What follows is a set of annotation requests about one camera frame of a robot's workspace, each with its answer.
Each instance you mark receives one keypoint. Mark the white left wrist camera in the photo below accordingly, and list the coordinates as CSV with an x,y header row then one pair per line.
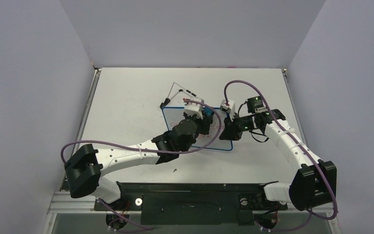
x,y
192,109

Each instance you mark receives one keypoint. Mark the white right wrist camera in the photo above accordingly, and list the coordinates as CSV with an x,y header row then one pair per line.
x,y
229,107

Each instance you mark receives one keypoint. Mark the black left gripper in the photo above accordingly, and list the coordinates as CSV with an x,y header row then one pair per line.
x,y
204,123

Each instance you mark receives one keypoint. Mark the blue framed whiteboard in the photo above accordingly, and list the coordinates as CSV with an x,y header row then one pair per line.
x,y
173,115

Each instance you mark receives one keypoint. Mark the aluminium table edge rail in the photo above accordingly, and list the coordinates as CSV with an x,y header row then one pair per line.
x,y
90,97

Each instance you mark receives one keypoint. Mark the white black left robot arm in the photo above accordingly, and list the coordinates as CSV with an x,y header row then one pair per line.
x,y
87,167

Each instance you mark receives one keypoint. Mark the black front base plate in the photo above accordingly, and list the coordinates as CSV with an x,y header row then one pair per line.
x,y
196,204

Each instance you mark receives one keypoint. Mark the wire whiteboard stand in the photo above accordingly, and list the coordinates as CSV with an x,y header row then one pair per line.
x,y
175,89

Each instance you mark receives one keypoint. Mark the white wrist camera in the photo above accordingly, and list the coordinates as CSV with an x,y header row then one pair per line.
x,y
229,107
192,109

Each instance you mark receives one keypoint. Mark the teal whiteboard eraser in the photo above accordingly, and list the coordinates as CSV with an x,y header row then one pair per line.
x,y
208,112

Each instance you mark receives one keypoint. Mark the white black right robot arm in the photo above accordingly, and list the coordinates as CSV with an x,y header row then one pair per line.
x,y
314,183

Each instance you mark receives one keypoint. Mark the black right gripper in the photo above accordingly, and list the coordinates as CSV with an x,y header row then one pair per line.
x,y
229,129

